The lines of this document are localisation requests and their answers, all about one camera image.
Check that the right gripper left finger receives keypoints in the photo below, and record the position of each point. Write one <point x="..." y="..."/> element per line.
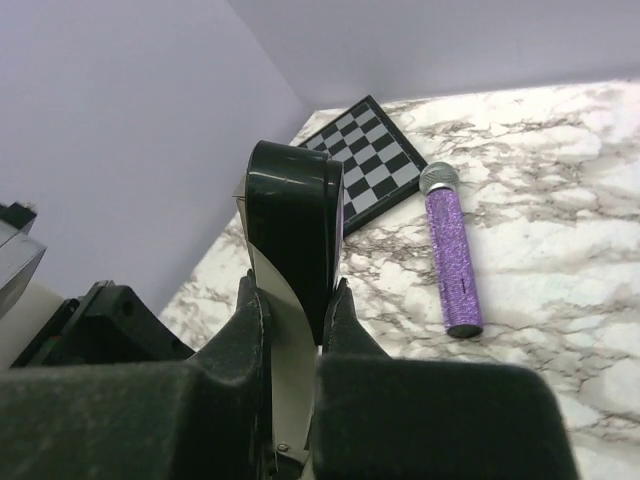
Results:
<point x="206" y="417"/>

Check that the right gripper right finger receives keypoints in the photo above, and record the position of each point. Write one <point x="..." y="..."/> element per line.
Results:
<point x="379" y="417"/>

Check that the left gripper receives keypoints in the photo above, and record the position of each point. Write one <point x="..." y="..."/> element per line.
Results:
<point x="108" y="325"/>

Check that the purple glitter microphone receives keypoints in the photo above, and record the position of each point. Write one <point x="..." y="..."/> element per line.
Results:
<point x="460" y="307"/>

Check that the black grey chessboard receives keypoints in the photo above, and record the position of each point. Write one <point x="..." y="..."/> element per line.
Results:
<point x="381" y="166"/>

